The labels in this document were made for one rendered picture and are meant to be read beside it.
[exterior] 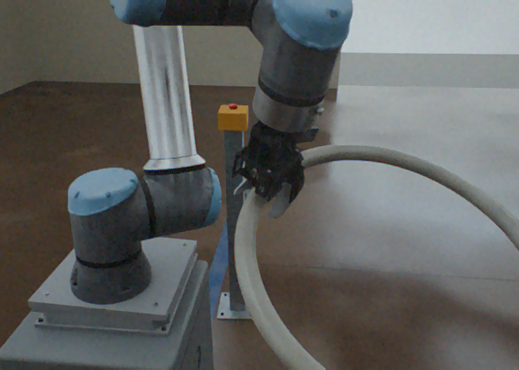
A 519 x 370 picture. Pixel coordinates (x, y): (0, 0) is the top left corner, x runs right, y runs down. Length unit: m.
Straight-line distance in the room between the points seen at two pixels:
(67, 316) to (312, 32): 0.87
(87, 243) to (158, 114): 0.33
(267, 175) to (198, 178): 0.45
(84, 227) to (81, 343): 0.27
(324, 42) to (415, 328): 2.06
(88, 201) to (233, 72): 6.07
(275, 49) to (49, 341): 0.86
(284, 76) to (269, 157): 0.14
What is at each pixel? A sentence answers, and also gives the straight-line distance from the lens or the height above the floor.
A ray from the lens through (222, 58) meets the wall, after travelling 6.95.
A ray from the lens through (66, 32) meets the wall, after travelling 7.67.
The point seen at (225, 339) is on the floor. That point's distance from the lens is 2.27.
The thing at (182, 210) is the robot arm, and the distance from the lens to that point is 1.04.
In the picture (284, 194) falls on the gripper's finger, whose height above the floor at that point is 1.29.
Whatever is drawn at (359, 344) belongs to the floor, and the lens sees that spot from 2.29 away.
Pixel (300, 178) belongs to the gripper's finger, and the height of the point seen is 1.32.
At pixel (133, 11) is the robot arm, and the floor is 1.56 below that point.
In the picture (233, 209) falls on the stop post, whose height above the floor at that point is 0.61.
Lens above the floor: 1.61
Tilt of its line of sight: 27 degrees down
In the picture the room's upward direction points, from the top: straight up
